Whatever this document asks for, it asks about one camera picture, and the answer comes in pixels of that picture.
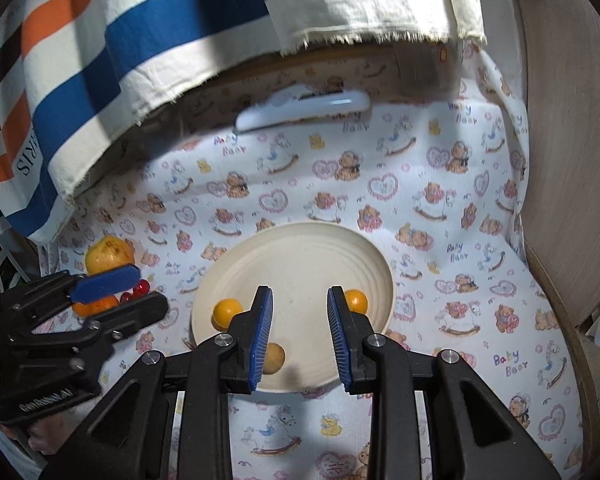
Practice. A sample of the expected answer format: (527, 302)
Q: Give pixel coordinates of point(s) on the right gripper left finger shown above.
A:
(229, 362)

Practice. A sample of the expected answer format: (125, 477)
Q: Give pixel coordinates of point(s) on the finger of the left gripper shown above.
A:
(126, 320)
(93, 288)

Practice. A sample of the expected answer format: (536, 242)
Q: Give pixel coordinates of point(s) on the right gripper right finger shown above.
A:
(370, 362)

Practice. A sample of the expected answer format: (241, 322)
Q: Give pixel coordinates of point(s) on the orange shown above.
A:
(95, 307)

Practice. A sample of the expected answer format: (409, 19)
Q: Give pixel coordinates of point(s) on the dark red cherry fruit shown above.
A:
(142, 288)

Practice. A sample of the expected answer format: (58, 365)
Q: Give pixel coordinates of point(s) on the small brownish green fruit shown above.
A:
(274, 359)

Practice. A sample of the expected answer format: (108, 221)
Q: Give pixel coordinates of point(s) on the small yellow orange fruit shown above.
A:
(224, 311)

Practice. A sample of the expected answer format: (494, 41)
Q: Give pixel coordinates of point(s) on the small orange kumquat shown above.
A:
(356, 300)

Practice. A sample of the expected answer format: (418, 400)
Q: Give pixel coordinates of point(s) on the bright red cherry tomato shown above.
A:
(126, 297)

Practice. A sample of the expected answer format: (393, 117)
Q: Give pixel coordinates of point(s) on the left hand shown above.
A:
(45, 436)

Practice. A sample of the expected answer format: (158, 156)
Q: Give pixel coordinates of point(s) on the large yellow apple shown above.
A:
(110, 252)

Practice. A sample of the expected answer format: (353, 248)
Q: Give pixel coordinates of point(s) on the cream ceramic plate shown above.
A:
(300, 262)

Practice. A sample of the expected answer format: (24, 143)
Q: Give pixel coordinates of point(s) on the baby bear printed cloth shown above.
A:
(437, 186)

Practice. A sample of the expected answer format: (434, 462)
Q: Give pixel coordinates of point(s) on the striped Paris towel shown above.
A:
(76, 74)

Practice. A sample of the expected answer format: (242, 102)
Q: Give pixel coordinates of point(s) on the wooden board panel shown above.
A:
(562, 207)

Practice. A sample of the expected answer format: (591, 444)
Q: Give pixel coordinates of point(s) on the white remote control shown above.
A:
(301, 102)

